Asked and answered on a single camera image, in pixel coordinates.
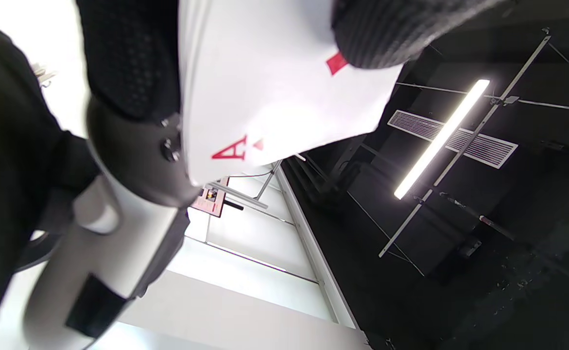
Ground long ceiling light strip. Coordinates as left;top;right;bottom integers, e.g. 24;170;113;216
394;79;490;200

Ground person's left hand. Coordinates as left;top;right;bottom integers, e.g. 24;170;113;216
75;0;503;122

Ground stack of red-backed playing cards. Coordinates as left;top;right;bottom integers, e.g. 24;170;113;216
177;0;404;188

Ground red wall poster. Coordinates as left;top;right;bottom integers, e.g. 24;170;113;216
190;177;230;218

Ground white ceiling air vent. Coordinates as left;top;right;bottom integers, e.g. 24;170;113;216
387;109;518;169

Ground person's right hand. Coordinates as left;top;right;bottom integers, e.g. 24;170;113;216
0;10;101;331

